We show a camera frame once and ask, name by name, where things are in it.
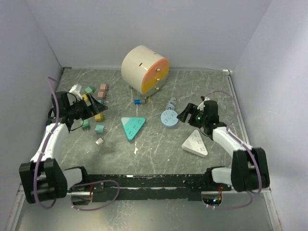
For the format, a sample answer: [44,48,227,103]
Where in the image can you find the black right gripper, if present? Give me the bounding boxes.
[177,103,207,128]

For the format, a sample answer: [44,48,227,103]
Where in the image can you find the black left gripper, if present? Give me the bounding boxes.
[66,93,107,121]

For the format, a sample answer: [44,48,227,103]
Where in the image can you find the yellow plug block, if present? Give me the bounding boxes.
[94,113,105,122]

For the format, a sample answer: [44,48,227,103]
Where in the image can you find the pink plug block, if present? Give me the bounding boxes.
[97,91,107,99]
[100,84,110,91]

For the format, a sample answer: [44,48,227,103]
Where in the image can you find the yellow plug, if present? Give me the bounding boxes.
[82,94,89,102]

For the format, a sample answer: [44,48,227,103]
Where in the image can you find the blue round socket board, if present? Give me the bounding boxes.
[160,97,179,128]

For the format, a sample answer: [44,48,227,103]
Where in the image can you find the teal plug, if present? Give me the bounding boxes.
[95,124,105,134]

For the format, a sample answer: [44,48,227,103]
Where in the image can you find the white triangular socket board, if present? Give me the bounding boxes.
[181,130,208,157]

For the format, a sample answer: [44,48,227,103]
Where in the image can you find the teal triangular socket board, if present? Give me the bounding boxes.
[120,117,146,142]

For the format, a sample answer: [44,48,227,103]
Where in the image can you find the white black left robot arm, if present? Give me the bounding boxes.
[19,91,108,204]

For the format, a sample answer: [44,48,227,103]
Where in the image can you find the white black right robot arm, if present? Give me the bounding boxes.
[177,100,270,192]

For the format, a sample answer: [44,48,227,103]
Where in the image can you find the round beige drawer cabinet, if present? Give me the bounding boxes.
[121,45,169,97]

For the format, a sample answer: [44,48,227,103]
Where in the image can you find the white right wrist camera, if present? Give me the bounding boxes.
[198,96,212,111]

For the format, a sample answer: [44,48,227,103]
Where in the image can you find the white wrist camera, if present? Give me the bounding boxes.
[198,96,212,111]
[69,84,81,96]

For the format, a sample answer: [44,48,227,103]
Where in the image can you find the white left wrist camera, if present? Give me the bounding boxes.
[69,84,81,96]

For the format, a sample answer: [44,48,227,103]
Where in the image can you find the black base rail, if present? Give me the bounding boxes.
[61,173,233,203]

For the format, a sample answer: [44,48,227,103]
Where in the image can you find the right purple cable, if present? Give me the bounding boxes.
[203,90,263,210]

